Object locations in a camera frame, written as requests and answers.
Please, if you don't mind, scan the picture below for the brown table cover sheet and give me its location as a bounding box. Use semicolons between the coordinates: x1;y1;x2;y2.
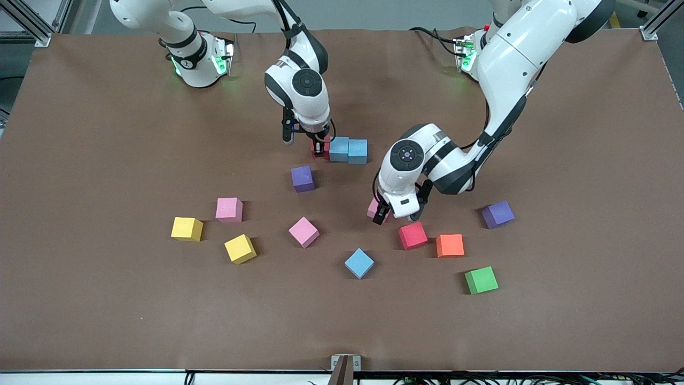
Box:
0;27;684;373

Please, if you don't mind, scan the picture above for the black arm base cable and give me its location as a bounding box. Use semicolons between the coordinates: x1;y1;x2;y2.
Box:
409;27;461;57

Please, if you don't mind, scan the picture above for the purple foam cube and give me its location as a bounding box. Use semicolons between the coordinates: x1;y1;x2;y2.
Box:
481;201;516;229
291;165;316;193

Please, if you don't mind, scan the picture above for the blue foam cube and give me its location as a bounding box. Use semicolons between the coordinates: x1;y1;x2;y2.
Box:
348;138;369;165
329;136;350;163
344;248;375;280

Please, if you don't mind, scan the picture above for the grey metal bracket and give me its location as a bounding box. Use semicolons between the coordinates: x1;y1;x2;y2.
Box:
329;354;362;385

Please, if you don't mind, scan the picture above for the orange foam cube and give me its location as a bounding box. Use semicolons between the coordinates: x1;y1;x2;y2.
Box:
436;234;465;259

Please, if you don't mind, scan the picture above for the green foam cube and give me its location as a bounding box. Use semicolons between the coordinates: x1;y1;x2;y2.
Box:
464;266;500;295

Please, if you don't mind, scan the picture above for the yellow foam cube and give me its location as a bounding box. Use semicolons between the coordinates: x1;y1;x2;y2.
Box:
170;217;204;242
224;234;258;265

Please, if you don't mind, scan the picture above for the aluminium frame profile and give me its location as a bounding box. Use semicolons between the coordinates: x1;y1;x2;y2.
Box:
0;0;52;48
640;0;684;42

